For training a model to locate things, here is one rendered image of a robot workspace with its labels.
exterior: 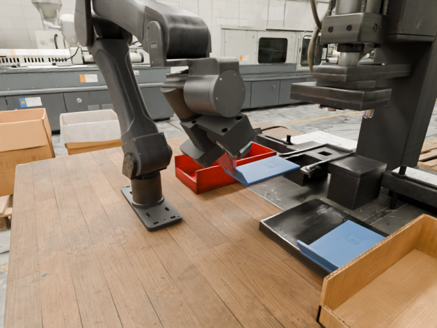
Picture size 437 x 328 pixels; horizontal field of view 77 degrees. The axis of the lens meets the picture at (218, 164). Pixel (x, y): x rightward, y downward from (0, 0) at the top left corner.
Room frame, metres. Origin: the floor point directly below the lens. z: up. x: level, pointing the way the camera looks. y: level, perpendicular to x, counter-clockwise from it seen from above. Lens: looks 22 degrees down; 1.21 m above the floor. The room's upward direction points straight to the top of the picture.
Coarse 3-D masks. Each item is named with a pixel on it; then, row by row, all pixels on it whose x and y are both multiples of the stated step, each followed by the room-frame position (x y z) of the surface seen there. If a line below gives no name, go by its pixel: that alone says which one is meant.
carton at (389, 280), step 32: (416, 224) 0.36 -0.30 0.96; (384, 256) 0.31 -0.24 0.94; (416, 256) 0.35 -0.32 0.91; (352, 288) 0.27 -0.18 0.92; (384, 288) 0.29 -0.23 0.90; (416, 288) 0.29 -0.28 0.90; (320, 320) 0.24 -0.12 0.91; (352, 320) 0.24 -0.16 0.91; (384, 320) 0.24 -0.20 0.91; (416, 320) 0.24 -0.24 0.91
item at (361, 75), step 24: (360, 48) 0.59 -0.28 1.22; (312, 72) 0.61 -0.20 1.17; (336, 72) 0.56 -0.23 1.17; (360, 72) 0.57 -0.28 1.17; (384, 72) 0.62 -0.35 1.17; (408, 72) 0.67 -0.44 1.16; (312, 96) 0.61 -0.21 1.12; (336, 96) 0.56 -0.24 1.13; (360, 96) 0.52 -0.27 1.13; (384, 96) 0.56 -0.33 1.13
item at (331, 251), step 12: (336, 228) 0.40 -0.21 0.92; (348, 228) 0.40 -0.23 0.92; (360, 228) 0.40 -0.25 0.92; (324, 240) 0.37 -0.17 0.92; (336, 240) 0.37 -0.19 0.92; (372, 240) 0.37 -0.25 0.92; (300, 252) 0.34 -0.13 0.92; (312, 252) 0.31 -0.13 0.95; (324, 252) 0.34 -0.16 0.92; (336, 252) 0.34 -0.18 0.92; (348, 252) 0.34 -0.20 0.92; (360, 252) 0.34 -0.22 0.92; (324, 264) 0.31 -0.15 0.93; (336, 264) 0.29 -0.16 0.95
